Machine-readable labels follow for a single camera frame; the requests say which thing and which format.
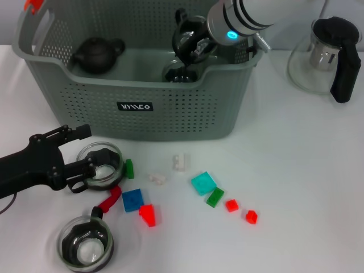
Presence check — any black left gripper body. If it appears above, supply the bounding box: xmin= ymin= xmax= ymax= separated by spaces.
xmin=0 ymin=133 xmax=68 ymax=200

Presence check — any blue square toy plate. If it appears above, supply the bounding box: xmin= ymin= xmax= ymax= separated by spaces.
xmin=121 ymin=188 xmax=145 ymax=213

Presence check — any grey perforated storage bin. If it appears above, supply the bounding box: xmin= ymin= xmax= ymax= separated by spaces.
xmin=11 ymin=0 xmax=266 ymax=142

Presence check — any dark red curved toy piece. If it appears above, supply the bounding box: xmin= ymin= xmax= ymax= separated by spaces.
xmin=98 ymin=185 xmax=122 ymax=214

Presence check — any black ceramic teapot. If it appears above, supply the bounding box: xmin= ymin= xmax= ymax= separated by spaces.
xmin=70 ymin=36 xmax=126 ymax=75

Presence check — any translucent green toy brick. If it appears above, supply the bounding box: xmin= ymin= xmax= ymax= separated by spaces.
xmin=206 ymin=187 xmax=225 ymax=208

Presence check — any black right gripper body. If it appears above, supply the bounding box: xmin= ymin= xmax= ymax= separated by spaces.
xmin=194 ymin=35 xmax=218 ymax=57

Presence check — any glass teacup with black holder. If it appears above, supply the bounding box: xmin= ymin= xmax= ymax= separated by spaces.
xmin=76 ymin=141 xmax=126 ymax=191
xmin=162 ymin=59 xmax=200 ymax=83
xmin=56 ymin=206 xmax=114 ymax=272
xmin=172 ymin=8 xmax=218 ymax=65

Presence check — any glass carafe with black handle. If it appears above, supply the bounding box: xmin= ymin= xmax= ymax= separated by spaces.
xmin=287 ymin=16 xmax=362 ymax=104

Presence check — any white toy brick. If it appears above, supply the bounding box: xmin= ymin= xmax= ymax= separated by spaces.
xmin=172 ymin=152 xmax=191 ymax=172
xmin=147 ymin=172 xmax=167 ymax=185

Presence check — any teal square toy plate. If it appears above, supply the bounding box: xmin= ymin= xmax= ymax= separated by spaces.
xmin=191 ymin=172 xmax=217 ymax=197

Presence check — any orange bin handle clip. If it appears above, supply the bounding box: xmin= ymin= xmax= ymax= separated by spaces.
xmin=23 ymin=0 xmax=46 ymax=14

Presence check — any dark left wrist cable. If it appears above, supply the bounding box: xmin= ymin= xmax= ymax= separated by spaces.
xmin=0 ymin=193 xmax=19 ymax=215

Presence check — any red sloped toy brick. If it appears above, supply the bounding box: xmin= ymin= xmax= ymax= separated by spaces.
xmin=138 ymin=204 xmax=157 ymax=228

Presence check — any opaque green toy brick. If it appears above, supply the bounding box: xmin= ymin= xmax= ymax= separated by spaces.
xmin=124 ymin=158 xmax=134 ymax=180

